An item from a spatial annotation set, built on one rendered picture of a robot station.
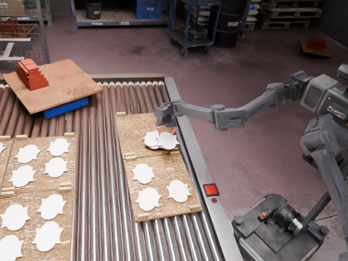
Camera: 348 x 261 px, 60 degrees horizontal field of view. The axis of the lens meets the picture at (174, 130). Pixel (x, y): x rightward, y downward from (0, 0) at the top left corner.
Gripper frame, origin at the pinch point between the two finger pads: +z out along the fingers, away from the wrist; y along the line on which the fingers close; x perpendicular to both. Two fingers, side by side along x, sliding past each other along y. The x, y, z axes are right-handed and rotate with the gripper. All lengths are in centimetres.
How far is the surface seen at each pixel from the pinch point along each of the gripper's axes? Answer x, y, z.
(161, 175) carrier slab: -16.8, -5.7, 16.4
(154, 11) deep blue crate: 424, 83, -15
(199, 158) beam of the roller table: -5.1, 21.0, 15.3
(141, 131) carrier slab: 21.0, -10.4, 8.4
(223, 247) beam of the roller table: -62, 15, 28
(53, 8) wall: 478, -94, -5
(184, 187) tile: -27.9, 4.5, 17.4
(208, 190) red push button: -30.4, 18.3, 19.5
